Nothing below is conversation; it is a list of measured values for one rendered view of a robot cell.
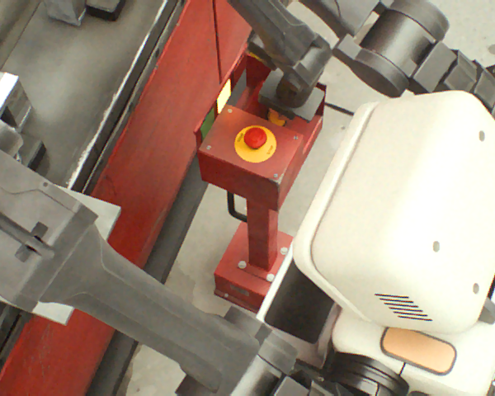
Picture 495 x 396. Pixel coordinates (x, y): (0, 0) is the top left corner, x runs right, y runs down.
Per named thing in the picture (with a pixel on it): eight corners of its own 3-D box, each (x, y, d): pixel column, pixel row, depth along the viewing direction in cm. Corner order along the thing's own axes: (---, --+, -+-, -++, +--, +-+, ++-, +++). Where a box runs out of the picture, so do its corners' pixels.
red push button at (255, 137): (261, 159, 148) (261, 148, 145) (240, 150, 149) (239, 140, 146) (271, 140, 150) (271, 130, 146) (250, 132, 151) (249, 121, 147)
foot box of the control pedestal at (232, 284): (302, 335, 214) (304, 320, 203) (213, 294, 219) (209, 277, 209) (334, 267, 222) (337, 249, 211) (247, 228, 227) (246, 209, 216)
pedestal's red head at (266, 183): (278, 213, 156) (279, 167, 140) (200, 180, 160) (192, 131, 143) (322, 127, 164) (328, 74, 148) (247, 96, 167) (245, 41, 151)
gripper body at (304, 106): (272, 69, 152) (281, 49, 145) (322, 96, 152) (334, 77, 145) (256, 97, 149) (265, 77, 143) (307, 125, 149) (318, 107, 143)
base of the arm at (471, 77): (490, 145, 99) (522, 65, 104) (444, 103, 96) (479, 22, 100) (436, 157, 106) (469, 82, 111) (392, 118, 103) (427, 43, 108)
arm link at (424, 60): (439, 102, 100) (465, 64, 100) (379, 47, 96) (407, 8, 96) (398, 97, 108) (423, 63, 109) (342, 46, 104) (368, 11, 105)
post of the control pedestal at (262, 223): (268, 272, 209) (269, 170, 160) (248, 263, 210) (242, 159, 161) (277, 253, 211) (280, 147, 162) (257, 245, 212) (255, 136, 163)
